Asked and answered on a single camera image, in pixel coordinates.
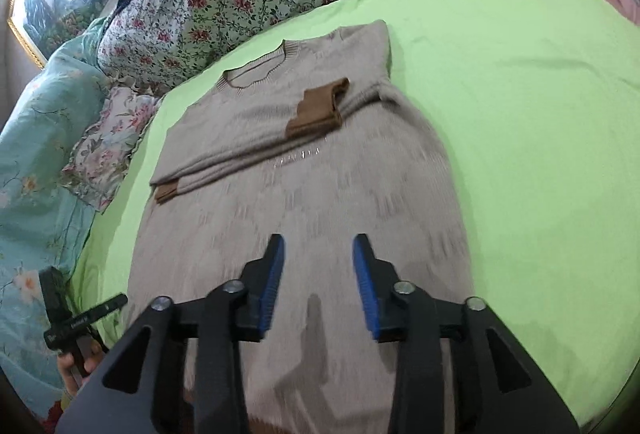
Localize beige knit sweater brown cuffs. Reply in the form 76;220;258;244
128;20;473;433

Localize person's left hand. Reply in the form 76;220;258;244
56;337;109;400

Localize teal floral duvet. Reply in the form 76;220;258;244
1;18;108;418

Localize pink floral ruffled pillow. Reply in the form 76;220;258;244
61;86;160;213

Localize lime green bed sheet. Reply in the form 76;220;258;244
70;0;639;428

